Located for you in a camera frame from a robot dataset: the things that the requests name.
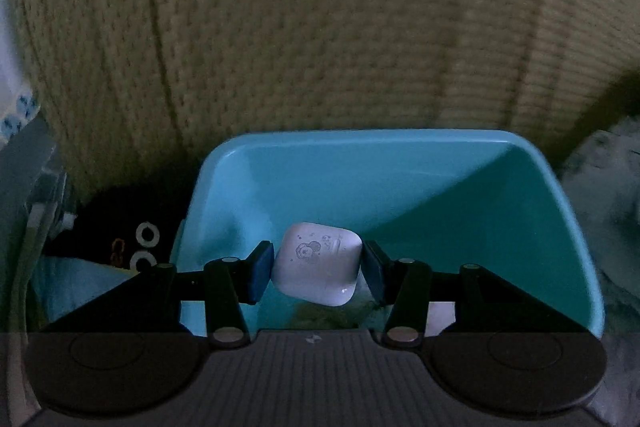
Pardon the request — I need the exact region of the black garment with white rings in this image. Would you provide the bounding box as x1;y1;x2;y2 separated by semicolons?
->
42;187;193;279

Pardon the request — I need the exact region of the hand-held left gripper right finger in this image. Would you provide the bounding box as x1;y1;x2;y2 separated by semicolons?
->
361;241;591;349

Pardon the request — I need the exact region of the blue-spotted pale item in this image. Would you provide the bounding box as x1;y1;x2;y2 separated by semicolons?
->
0;84;42;144

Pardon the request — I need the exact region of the blue plastic storage bin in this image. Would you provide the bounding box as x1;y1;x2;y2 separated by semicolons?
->
170;129;606;339

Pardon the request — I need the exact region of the white earbuds case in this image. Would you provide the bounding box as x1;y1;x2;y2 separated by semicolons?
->
270;222;362;307

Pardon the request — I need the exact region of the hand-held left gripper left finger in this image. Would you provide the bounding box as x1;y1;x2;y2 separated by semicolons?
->
47;241;275;349

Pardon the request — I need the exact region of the leaf print quilt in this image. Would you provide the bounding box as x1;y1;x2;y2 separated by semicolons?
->
557;117;640;338

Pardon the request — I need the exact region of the blue printed pillowcase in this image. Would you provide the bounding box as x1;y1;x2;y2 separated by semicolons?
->
32;254;142;329

